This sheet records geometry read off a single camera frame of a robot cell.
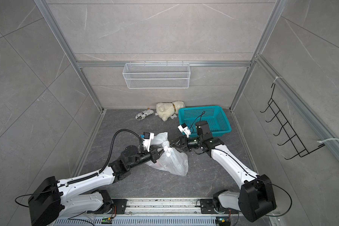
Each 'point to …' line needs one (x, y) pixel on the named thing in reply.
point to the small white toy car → (144, 114)
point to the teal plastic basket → (217, 121)
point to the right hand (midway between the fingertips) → (172, 146)
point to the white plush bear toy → (165, 110)
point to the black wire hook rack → (300, 149)
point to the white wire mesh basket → (157, 76)
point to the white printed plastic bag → (170, 159)
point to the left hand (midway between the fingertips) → (168, 146)
